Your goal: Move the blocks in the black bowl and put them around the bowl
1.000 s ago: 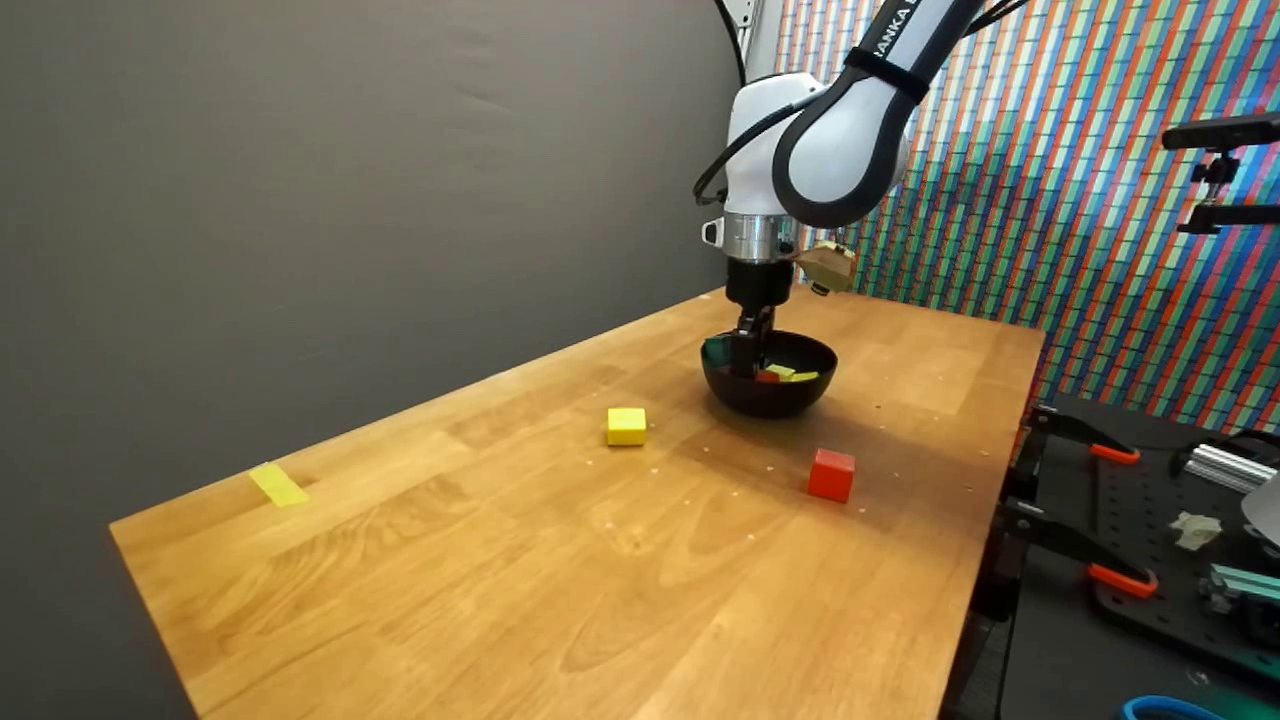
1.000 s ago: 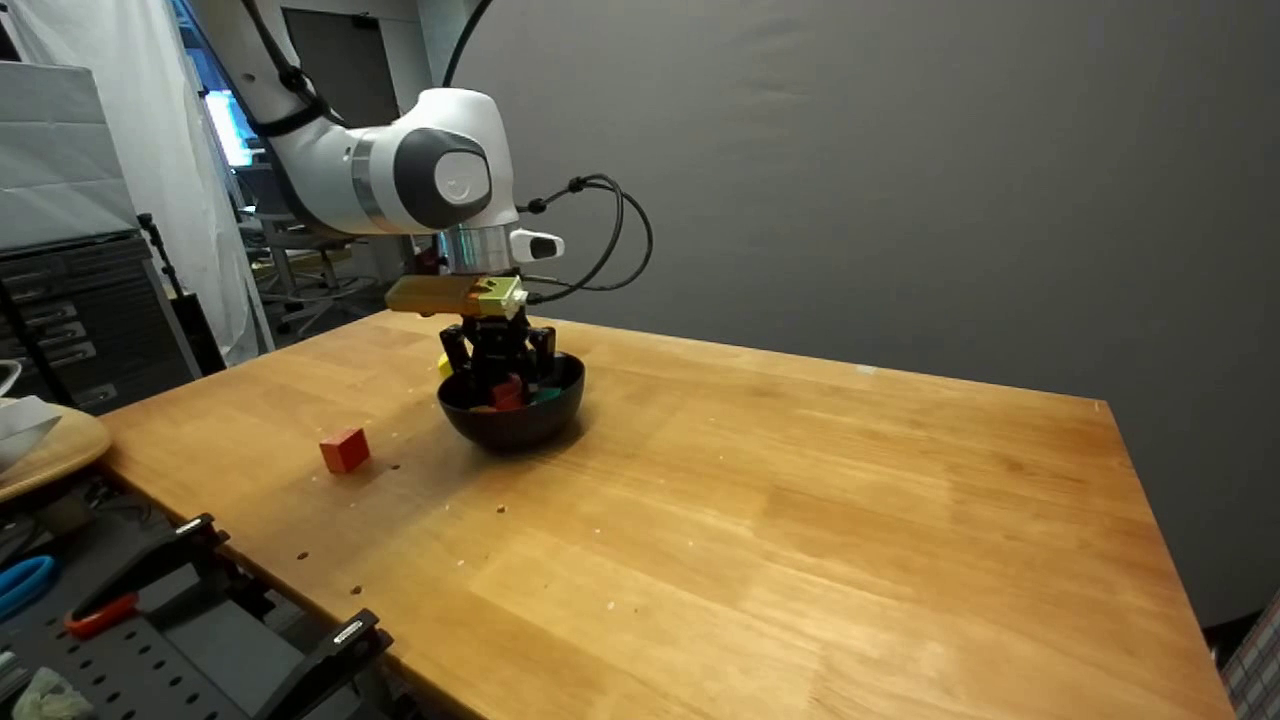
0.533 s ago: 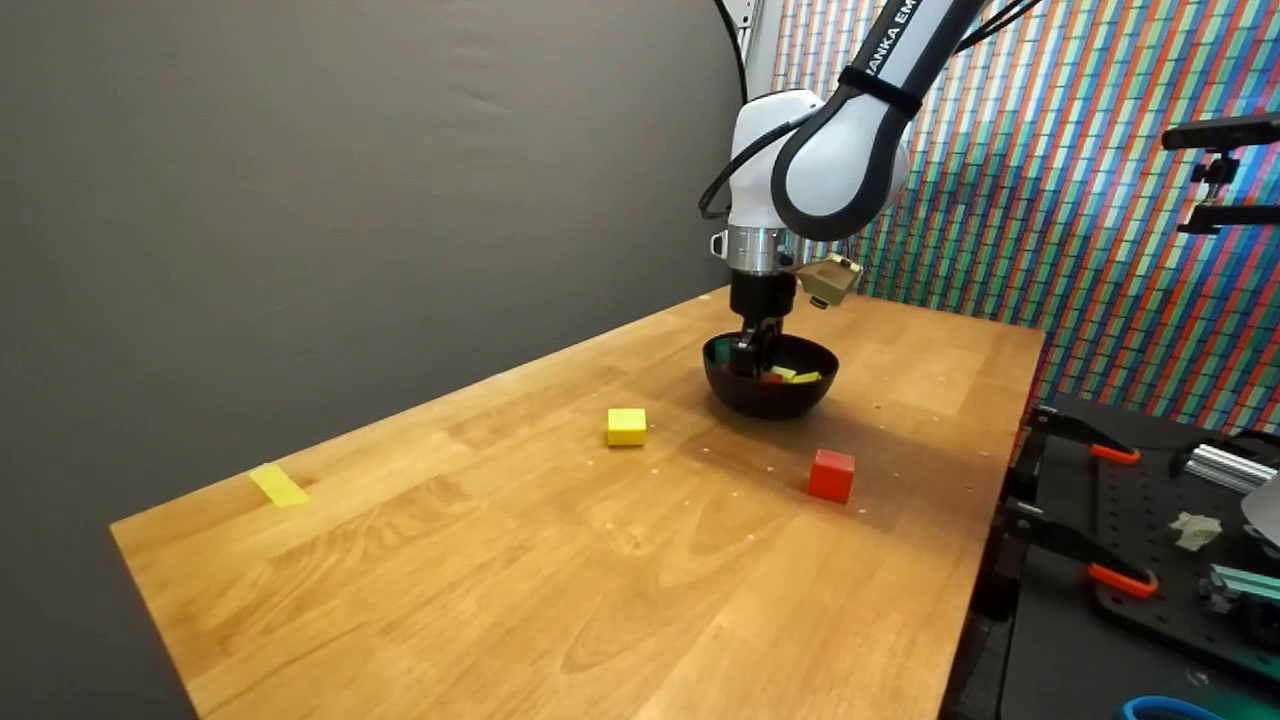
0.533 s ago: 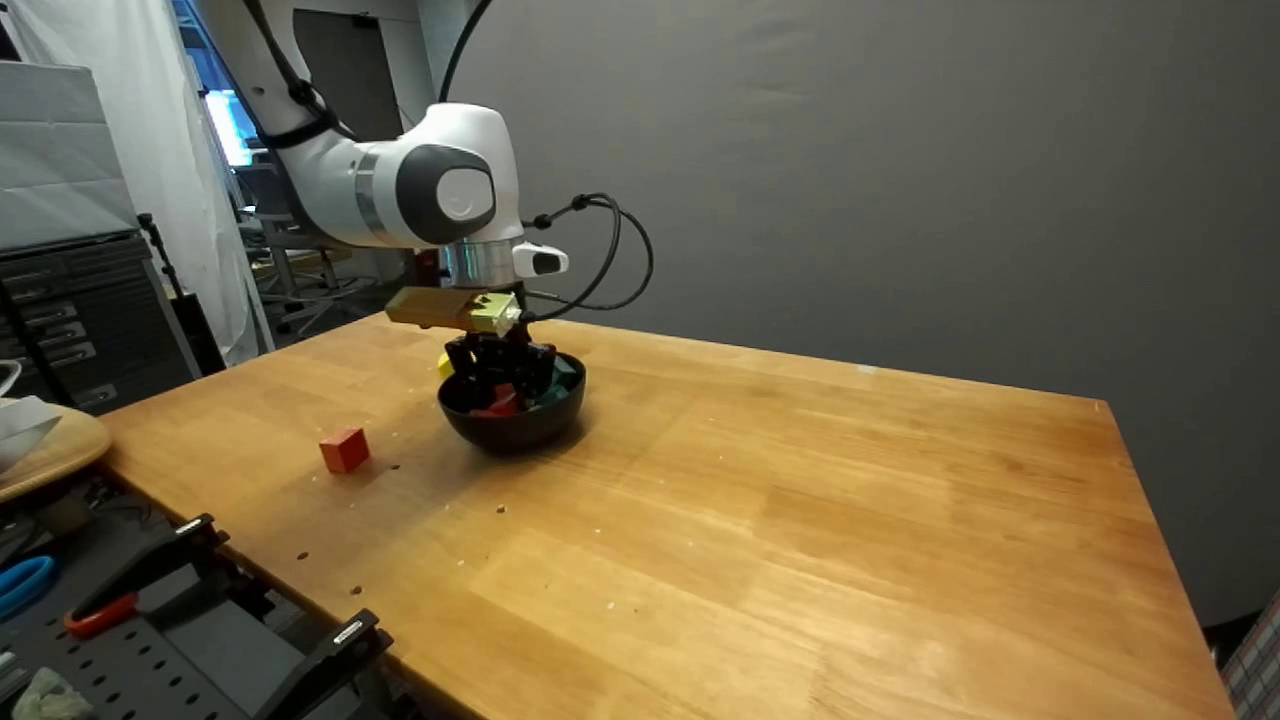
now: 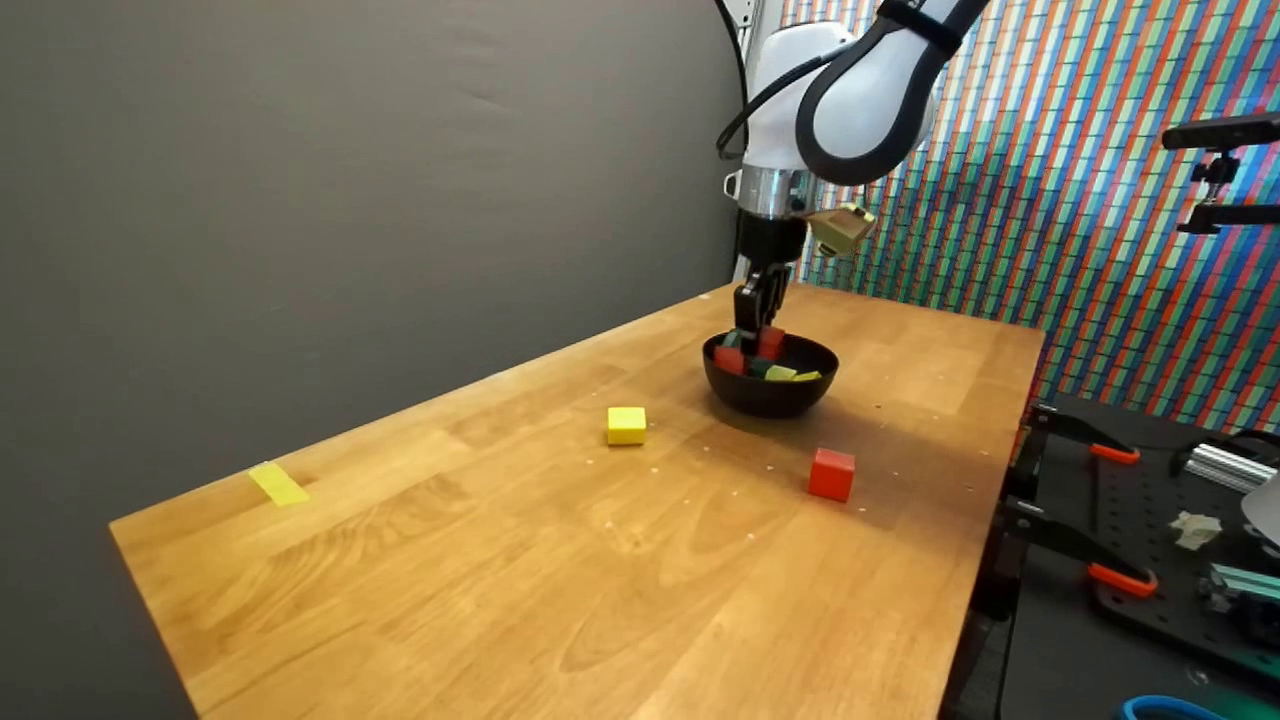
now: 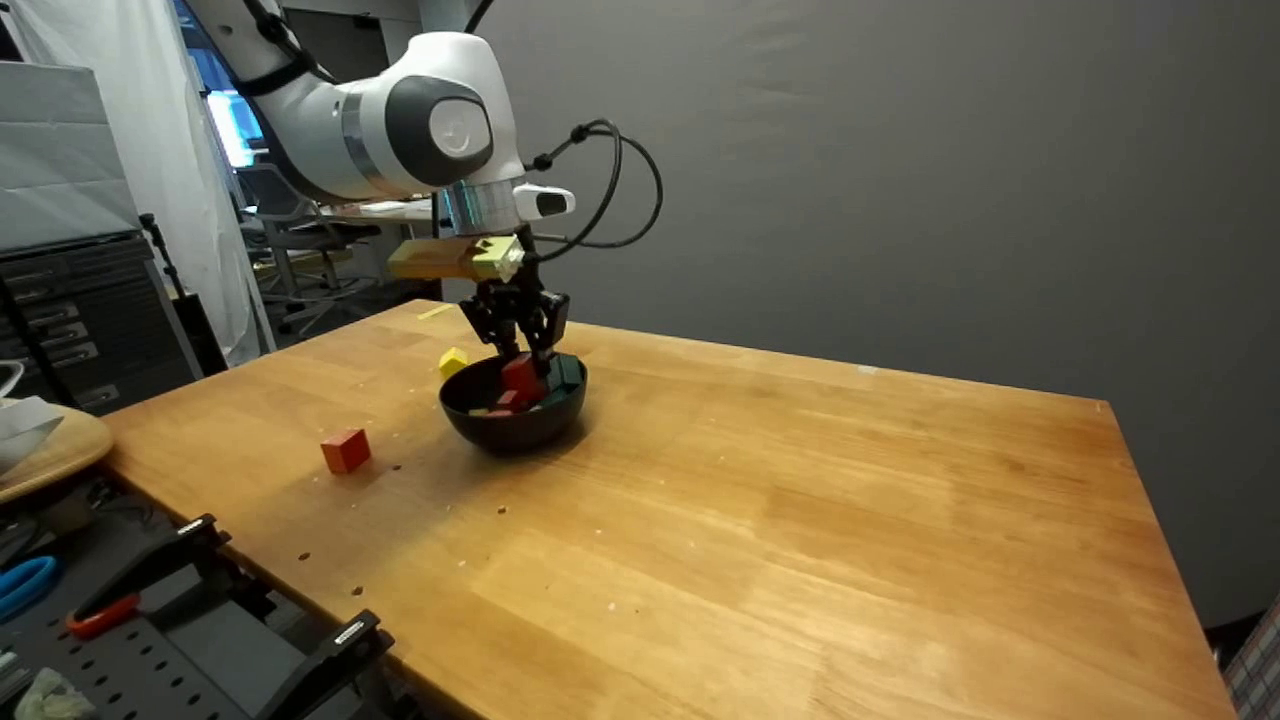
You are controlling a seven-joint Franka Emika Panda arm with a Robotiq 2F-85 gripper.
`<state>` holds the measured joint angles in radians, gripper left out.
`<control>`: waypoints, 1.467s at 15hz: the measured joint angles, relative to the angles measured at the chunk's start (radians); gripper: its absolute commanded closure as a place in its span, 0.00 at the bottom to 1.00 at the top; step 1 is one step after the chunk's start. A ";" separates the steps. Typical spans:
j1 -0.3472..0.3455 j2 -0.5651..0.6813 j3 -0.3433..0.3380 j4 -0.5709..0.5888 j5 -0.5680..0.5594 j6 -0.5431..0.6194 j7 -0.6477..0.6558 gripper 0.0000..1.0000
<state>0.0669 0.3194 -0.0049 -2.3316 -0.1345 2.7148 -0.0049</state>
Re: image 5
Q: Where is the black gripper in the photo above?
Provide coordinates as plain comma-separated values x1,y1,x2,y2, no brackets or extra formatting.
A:
727,212,814,341

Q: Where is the yellow wooden block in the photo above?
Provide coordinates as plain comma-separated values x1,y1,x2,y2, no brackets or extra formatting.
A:
760,360,829,387
602,405,653,453

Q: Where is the black bowl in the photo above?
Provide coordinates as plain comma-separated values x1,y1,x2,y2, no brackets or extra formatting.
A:
702,326,843,424

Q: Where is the black pegboard bench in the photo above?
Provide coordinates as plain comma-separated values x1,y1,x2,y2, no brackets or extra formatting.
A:
984,393,1280,720

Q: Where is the grey fabric backdrop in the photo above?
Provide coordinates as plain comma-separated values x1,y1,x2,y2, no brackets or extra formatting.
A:
0,0,752,720

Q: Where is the small pale crumpled wad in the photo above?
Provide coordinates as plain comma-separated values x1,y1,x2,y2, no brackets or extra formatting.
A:
1167,509,1230,552

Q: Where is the silver aluminium bar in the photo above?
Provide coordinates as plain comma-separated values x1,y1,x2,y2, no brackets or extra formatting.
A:
1182,438,1280,495

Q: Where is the yellow tape strip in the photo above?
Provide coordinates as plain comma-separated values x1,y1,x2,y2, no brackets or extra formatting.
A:
244,460,315,511

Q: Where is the grey round plate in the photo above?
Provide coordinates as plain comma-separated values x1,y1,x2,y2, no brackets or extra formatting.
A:
1238,481,1280,552

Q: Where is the teal metal bar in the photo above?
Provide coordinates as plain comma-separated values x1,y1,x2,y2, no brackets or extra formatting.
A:
1195,556,1280,618

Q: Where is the tan wrist camera box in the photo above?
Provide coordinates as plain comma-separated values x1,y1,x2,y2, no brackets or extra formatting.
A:
809,201,881,259

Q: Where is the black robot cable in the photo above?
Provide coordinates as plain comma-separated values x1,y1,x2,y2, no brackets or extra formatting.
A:
713,50,809,168

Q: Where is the black clamp orange handle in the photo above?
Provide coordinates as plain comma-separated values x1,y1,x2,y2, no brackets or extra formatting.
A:
1026,398,1149,470
1000,495,1159,602

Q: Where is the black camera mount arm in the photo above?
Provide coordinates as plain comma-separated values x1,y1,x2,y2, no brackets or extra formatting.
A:
1157,112,1280,238

